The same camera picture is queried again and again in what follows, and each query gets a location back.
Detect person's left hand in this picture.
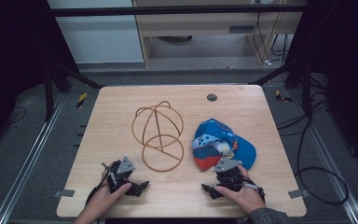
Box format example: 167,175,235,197
85,170,133,217

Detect gold wire cap stand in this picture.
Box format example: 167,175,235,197
131,100,186,173

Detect aluminium floor rail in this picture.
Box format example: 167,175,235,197
0,92,67,224
290,89,358,224

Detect black stand legs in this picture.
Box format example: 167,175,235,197
42,58,106,123
249,57,314,119

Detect long black floor cable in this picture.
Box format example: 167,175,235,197
275,91,351,207

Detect person's right hand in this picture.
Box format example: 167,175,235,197
213,164,267,216

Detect black horizontal frame bar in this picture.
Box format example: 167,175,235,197
50,4,308,18

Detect left hand-held gripper cable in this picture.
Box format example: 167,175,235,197
85,161,112,207

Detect bundle of desk cables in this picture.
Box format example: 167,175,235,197
252,11,291,67

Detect hand-held gripper cable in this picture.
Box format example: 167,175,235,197
85,161,112,207
241,175,267,203

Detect blue patterned baseball cap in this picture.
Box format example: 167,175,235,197
191,118,257,173

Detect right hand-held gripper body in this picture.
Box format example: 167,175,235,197
212,157,247,193

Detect black curtain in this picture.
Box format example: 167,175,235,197
286,0,358,171
0,0,79,153

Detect yellow black tape strip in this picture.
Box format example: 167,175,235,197
76,91,89,109
274,89,294,104

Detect light wooden desk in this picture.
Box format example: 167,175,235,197
131,0,308,67

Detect white cabinet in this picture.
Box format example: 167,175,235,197
47,0,145,65

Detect thin black floor cable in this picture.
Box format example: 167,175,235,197
5,105,28,126

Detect right hand-held gripper cable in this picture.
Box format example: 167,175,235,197
241,175,267,203

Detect grey tape piece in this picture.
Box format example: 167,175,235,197
53,189,76,199
287,188,310,200

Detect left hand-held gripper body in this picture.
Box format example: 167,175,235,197
106,155,136,194

